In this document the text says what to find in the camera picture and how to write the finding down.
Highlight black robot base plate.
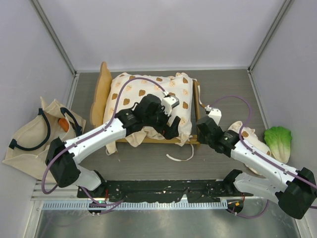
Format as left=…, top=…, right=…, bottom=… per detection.
left=76, top=179, right=254, bottom=202

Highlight small bear print pillow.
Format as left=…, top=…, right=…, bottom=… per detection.
left=227, top=120, right=272, bottom=176

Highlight bear print white cushion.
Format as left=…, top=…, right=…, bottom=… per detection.
left=101, top=73, right=193, bottom=147

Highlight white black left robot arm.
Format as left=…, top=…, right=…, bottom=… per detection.
left=45, top=94, right=180, bottom=198

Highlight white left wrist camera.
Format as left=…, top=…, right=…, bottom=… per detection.
left=161, top=91, right=179, bottom=112

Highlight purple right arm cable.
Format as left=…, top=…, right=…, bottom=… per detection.
left=207, top=95, right=317, bottom=219

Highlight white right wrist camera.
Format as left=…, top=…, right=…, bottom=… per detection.
left=205, top=105, right=222, bottom=125

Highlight beige canvas tote bag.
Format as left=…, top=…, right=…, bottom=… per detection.
left=2, top=97, right=86, bottom=180

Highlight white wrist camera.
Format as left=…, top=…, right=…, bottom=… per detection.
left=205, top=105, right=222, bottom=125
left=161, top=91, right=179, bottom=112

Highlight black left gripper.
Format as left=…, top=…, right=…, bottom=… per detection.
left=144, top=103, right=180, bottom=139

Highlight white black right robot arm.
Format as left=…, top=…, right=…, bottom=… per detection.
left=197, top=117, right=317, bottom=220

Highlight orange toy carrot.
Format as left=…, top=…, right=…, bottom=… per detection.
left=58, top=118, right=69, bottom=132

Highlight white slotted cable duct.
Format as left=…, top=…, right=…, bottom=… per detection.
left=42, top=199, right=228, bottom=211

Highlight wooden pet bed frame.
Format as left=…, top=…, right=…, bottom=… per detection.
left=90, top=62, right=201, bottom=147

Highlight green toy cabbage leaf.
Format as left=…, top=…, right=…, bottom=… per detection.
left=264, top=126, right=292, bottom=164

